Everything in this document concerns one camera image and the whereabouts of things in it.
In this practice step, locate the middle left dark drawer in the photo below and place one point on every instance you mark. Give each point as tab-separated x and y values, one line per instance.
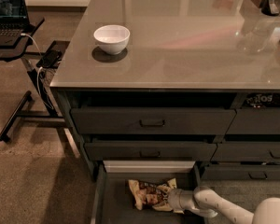
147	150

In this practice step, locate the dark drawer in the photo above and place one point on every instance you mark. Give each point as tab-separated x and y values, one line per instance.
147	150
153	120
247	151
256	121
242	172

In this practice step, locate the bottom right dark drawer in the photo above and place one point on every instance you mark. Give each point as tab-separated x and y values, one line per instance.
242	172

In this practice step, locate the black smartphone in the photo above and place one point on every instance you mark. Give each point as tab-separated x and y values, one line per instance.
49	59

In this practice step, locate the top right dark drawer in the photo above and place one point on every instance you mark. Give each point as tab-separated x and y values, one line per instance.
256	121

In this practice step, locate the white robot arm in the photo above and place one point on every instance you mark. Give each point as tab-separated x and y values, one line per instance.
204	202

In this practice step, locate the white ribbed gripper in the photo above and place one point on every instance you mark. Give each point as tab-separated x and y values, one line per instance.
176	199

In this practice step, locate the black laptop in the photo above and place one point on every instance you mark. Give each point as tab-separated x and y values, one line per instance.
14	20

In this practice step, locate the middle right dark drawer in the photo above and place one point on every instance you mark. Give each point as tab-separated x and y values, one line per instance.
247	151

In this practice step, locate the brown sea salt chip bag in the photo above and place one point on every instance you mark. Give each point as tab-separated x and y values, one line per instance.
150	195

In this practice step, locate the open bottom left drawer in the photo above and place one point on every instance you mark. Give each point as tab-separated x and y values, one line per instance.
114	202

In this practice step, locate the doritos chip bag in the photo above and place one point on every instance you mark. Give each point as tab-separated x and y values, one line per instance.
258	100

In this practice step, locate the white ceramic bowl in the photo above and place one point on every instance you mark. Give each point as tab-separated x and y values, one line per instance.
112	39

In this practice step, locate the top left dark drawer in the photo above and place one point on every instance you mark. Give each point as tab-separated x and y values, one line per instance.
153	120

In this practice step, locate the grey kitchen island counter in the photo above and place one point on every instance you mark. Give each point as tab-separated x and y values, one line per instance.
175	44

